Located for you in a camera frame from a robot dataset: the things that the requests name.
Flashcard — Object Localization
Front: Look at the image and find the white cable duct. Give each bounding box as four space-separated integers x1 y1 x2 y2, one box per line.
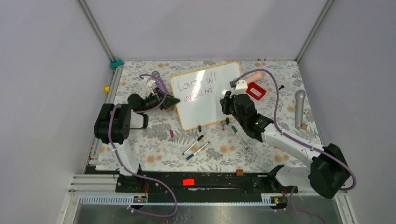
79 194 287 206

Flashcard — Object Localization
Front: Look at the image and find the teal corner clamp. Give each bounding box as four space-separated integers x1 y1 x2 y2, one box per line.
110 59 124 69

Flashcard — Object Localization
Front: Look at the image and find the red label sticker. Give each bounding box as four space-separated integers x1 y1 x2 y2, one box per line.
182 178 195 186

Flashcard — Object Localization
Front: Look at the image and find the small wooden cube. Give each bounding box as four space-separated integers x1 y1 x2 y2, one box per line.
301 123 309 131

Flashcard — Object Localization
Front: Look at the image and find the green cap marker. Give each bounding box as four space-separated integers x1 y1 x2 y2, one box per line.
231 126 248 149

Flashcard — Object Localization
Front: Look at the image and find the floral table mat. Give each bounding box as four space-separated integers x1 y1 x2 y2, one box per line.
114 61 321 173

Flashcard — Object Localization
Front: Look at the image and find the blue cap whiteboard marker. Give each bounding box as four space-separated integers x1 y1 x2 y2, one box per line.
186 141 210 161

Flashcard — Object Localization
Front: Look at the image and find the purple glitter microphone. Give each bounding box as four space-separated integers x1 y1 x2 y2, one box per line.
151 71 170 95

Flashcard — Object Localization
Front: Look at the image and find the yellow framed whiteboard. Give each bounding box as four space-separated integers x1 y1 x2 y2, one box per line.
170 62 241 131

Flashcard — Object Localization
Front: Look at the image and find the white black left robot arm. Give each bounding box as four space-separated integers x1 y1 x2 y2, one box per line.
93 88 181 192

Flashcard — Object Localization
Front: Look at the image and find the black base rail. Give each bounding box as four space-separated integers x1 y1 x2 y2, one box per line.
115 171 292 202

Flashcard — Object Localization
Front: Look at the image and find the silver microphone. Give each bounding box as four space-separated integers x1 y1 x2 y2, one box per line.
295 90 306 129

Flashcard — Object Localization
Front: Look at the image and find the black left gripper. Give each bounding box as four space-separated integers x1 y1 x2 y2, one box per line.
141 87 180 113

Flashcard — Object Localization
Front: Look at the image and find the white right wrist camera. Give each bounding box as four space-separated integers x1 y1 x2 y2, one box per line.
230 80 248 97

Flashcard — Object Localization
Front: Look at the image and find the orange brown cylinder block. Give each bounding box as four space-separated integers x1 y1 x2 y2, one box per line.
235 169 244 177

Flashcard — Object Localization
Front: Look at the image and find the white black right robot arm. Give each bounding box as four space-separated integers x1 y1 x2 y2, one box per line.
219 91 352 199

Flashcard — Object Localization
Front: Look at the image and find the black cap whiteboard marker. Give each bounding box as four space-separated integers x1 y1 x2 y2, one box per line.
182 135 204 155

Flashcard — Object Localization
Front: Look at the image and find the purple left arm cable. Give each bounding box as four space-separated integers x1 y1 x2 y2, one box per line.
107 73 178 217

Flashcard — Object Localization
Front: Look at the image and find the red plastic tray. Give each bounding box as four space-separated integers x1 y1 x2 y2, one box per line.
246 82 267 101

